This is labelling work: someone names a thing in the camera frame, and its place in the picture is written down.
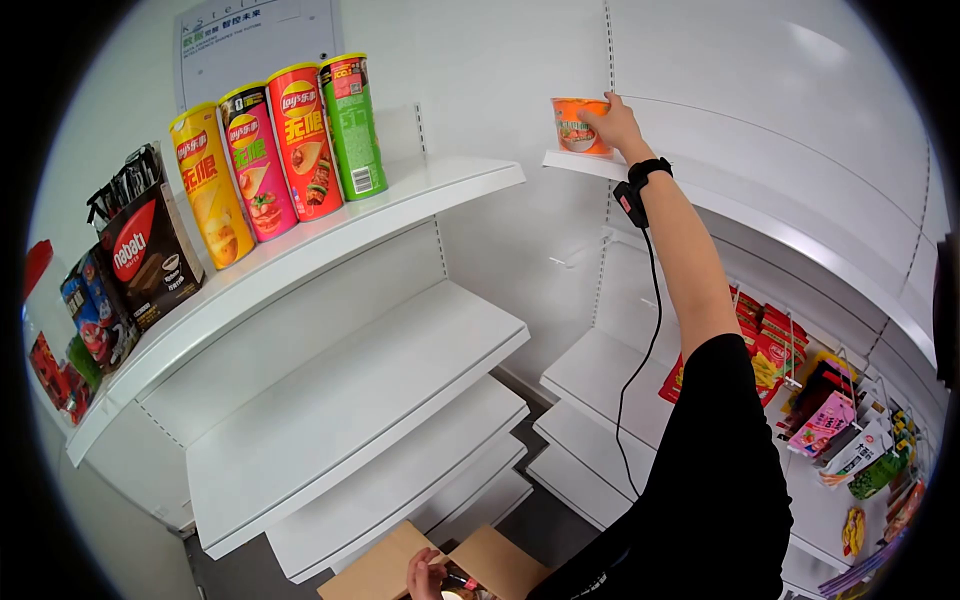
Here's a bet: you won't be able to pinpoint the person's right hand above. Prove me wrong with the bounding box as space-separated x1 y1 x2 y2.
576 91 653 167

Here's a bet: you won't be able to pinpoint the person's left hand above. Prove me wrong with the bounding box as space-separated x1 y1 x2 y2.
406 546 451 600

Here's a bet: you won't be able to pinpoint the person's left fingers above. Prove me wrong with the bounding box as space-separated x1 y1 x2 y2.
420 548 451 595

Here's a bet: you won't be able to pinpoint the orange noodle cup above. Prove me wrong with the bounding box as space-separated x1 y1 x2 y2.
550 96 615 158

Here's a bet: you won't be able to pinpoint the brown cardboard box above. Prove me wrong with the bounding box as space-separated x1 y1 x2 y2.
316 520 553 600

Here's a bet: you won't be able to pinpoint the black wrist band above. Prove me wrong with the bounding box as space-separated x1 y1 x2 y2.
612 156 675 231

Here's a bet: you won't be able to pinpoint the shop shelf with crisp tubes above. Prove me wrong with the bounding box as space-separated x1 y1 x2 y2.
21 52 535 586

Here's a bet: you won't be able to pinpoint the white wall notice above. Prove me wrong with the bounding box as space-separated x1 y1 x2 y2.
171 0 347 115

